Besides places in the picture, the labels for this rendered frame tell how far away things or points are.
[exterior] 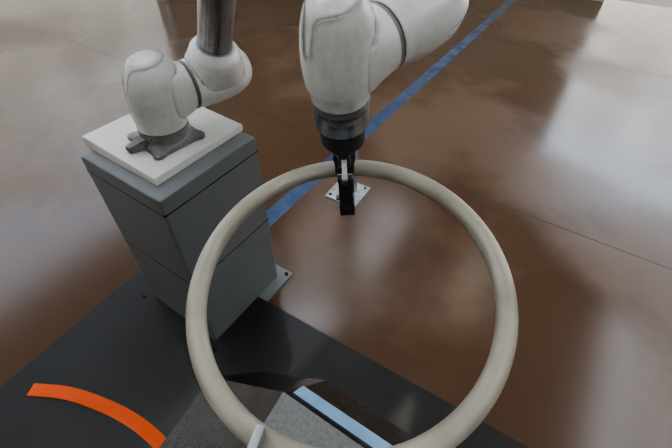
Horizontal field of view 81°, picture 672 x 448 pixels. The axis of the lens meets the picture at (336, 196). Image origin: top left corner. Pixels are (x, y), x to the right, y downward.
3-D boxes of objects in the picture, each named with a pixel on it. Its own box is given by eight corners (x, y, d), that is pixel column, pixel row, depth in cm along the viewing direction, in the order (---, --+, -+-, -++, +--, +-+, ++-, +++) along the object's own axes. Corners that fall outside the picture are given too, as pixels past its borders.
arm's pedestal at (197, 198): (138, 299, 180) (54, 157, 126) (219, 232, 211) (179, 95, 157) (215, 359, 159) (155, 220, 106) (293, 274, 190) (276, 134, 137)
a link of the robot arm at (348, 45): (335, 130, 56) (403, 89, 60) (326, 27, 43) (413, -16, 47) (291, 93, 61) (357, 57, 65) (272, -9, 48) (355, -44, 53)
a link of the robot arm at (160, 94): (127, 120, 126) (101, 53, 111) (181, 102, 135) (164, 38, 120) (148, 143, 117) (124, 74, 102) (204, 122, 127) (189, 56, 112)
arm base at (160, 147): (114, 143, 126) (108, 128, 122) (175, 116, 139) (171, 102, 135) (146, 168, 118) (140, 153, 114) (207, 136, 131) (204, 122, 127)
